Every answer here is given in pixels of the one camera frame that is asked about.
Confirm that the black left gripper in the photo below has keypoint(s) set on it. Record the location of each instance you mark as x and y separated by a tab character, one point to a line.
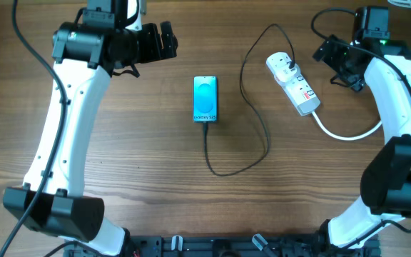
153	51

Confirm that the white USB charger plug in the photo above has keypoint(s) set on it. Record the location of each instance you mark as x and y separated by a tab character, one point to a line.
284	74

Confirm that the blue Galaxy smartphone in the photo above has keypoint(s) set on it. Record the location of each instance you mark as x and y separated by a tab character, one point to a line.
205	99

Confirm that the white power extension strip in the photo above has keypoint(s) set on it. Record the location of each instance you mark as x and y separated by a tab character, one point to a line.
298	90

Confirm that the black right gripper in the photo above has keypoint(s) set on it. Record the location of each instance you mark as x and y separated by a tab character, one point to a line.
337	46

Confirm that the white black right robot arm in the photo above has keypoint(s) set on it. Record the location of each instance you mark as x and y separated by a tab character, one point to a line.
372	59

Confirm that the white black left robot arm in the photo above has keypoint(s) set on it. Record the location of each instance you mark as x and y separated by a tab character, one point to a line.
106	39

